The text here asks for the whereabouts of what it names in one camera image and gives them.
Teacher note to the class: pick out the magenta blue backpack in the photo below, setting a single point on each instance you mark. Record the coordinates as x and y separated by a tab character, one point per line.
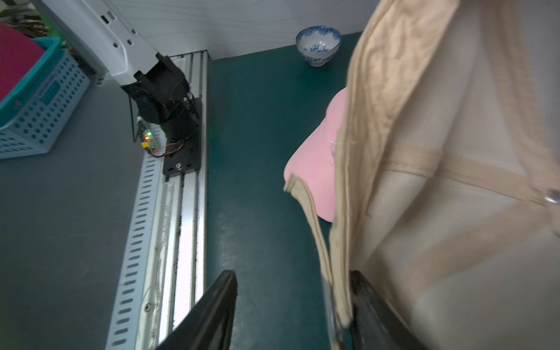
18	56

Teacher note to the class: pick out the pink baseball cap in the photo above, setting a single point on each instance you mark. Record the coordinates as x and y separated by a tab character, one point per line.
314	160

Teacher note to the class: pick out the green table mat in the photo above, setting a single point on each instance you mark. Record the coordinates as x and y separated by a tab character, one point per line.
262	106

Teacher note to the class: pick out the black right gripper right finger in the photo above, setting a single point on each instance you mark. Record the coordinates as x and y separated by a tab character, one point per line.
375	326

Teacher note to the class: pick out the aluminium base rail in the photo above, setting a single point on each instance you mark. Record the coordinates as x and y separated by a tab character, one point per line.
163	272

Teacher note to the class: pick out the blue white patterned small bowl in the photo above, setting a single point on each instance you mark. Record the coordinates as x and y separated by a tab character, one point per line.
318	44

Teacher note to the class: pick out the teal plastic basket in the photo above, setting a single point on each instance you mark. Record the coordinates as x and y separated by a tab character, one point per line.
36	111

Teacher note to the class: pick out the beige baseball cap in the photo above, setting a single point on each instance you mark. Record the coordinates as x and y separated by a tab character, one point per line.
447	175

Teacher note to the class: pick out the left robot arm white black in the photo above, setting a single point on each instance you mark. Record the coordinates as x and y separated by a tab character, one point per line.
151	79

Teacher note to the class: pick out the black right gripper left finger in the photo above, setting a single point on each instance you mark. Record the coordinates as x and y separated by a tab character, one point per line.
209	325

